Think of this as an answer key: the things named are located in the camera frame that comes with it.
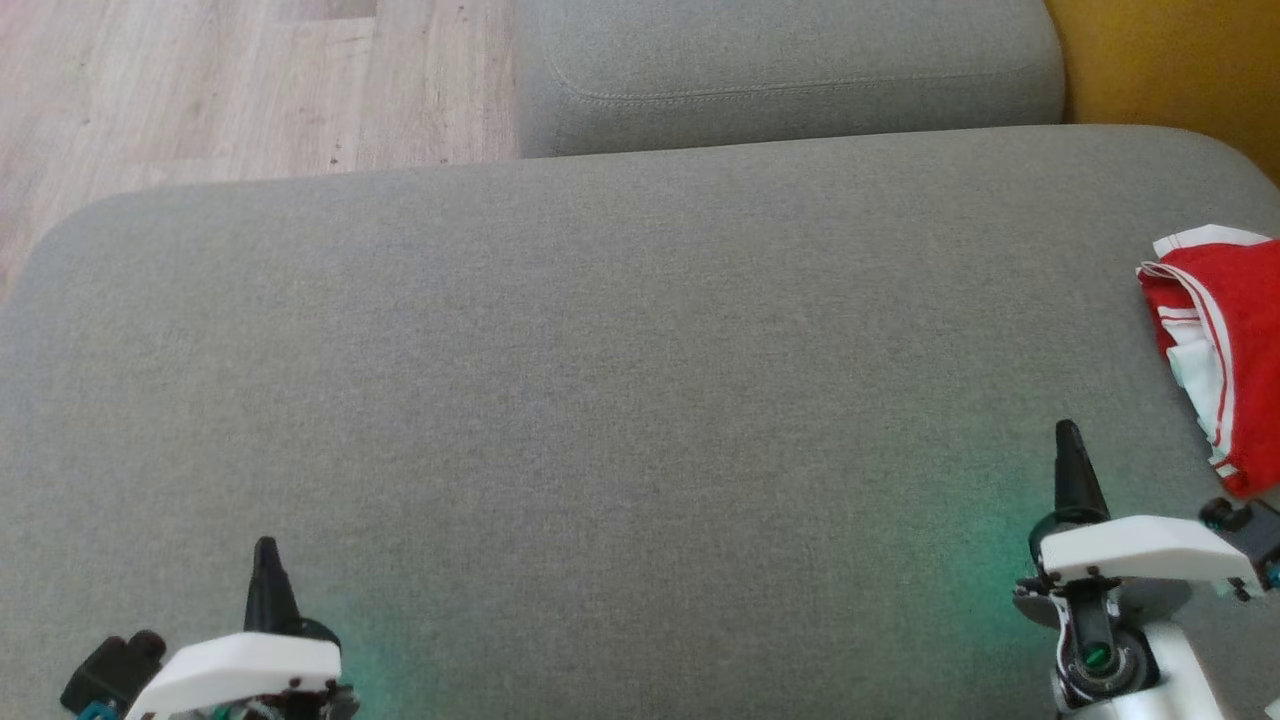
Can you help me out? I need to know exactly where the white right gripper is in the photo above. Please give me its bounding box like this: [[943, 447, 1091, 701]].
[[1013, 419, 1264, 633]]

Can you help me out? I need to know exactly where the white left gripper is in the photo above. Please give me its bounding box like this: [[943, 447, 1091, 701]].
[[125, 536, 361, 720]]

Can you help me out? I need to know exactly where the red and white jersey top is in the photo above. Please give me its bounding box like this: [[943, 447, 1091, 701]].
[[1136, 224, 1280, 499]]

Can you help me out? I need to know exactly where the large grey sofa seat cushion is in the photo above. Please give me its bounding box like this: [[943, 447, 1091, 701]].
[[0, 123, 1280, 720]]

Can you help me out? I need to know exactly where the yellow sofa back cushion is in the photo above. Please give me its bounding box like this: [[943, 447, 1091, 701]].
[[1045, 0, 1280, 186]]

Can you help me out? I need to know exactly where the thin black right gripper cable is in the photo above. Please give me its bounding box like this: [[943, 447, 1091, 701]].
[[1028, 507, 1107, 573]]

